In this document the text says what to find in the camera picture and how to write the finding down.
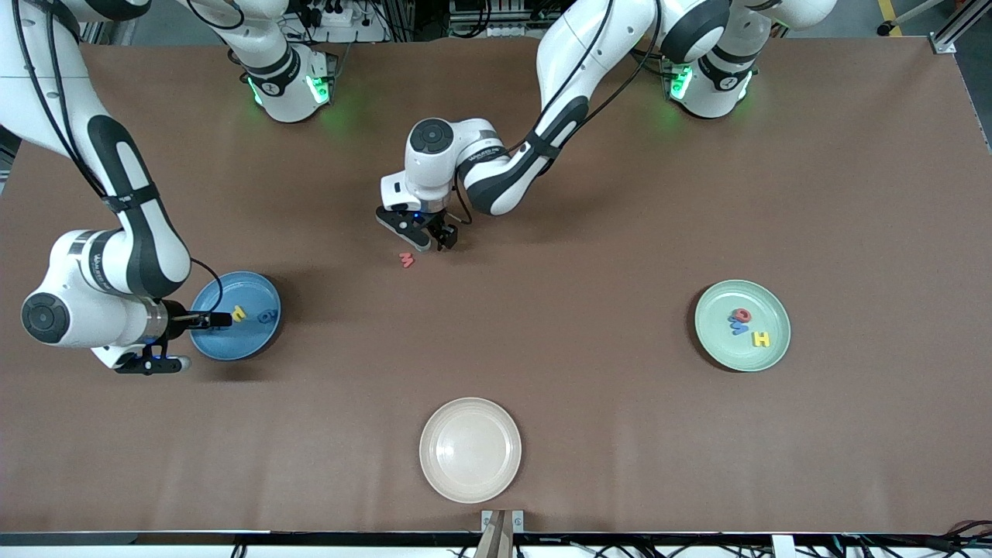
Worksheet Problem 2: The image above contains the blue plate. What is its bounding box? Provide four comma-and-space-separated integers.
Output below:
190, 270, 282, 362

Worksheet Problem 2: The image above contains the white power strip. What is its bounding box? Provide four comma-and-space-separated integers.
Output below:
302, 0, 388, 43

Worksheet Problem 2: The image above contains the black equipment rack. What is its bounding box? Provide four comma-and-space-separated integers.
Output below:
449, 0, 563, 40

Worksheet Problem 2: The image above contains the brown table cover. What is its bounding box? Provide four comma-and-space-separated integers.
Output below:
0, 37, 992, 536

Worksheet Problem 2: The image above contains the beige plate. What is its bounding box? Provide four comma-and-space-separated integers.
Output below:
419, 397, 522, 505

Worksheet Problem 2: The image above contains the light green plate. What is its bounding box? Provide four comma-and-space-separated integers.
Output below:
694, 279, 792, 373

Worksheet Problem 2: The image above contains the tan mounting pole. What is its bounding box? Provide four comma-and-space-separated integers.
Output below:
474, 511, 515, 558

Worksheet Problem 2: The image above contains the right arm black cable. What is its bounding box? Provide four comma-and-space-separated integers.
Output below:
12, 0, 225, 315

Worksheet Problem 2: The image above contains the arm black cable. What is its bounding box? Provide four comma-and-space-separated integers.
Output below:
12, 0, 225, 315
453, 0, 663, 226

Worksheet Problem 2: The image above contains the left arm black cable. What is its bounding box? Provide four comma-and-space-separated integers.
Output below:
453, 0, 663, 226

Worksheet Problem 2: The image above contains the aluminium frame profile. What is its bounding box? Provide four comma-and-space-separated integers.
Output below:
930, 0, 992, 55

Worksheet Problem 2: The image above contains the red black cable bundle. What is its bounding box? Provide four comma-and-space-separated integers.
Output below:
837, 518, 992, 558

